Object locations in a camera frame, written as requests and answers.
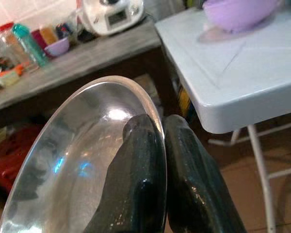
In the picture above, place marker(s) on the large purple plastic bowl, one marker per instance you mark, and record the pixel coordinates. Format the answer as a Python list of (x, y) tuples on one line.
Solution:
[(240, 14)]

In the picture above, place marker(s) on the orange spice jar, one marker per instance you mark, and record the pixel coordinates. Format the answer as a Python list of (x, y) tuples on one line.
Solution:
[(48, 35)]

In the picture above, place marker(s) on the red spice jar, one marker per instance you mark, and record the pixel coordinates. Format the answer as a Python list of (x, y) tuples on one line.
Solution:
[(38, 40)]

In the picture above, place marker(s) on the small purple bowl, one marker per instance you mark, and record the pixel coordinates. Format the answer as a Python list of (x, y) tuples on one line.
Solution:
[(58, 47)]

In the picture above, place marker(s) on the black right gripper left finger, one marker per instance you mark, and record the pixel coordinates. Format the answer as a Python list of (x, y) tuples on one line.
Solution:
[(135, 184)]

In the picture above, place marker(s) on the teal plastic bottle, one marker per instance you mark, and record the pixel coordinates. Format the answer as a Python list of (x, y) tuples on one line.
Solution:
[(30, 46)]

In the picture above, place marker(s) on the white kitchen appliance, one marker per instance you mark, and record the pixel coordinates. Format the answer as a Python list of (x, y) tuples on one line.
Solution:
[(114, 17)]

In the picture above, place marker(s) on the grey kitchen counter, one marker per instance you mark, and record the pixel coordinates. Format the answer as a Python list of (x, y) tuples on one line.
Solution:
[(82, 65)]

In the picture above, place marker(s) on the white plastic folding table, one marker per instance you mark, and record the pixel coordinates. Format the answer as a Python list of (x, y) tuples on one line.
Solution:
[(232, 80)]

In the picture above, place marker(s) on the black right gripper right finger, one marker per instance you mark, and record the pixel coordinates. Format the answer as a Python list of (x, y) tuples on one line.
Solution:
[(198, 194)]

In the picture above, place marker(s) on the red-lidded clear jar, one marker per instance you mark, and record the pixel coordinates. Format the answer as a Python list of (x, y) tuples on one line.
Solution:
[(12, 41)]

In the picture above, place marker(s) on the red plastic bag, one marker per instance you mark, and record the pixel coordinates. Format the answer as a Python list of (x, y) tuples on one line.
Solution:
[(12, 160)]

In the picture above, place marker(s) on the shallow steel dish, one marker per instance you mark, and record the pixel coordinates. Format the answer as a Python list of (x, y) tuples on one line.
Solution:
[(70, 155)]

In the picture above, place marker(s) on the white lidded container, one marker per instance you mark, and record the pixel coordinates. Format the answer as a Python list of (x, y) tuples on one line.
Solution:
[(9, 77)]

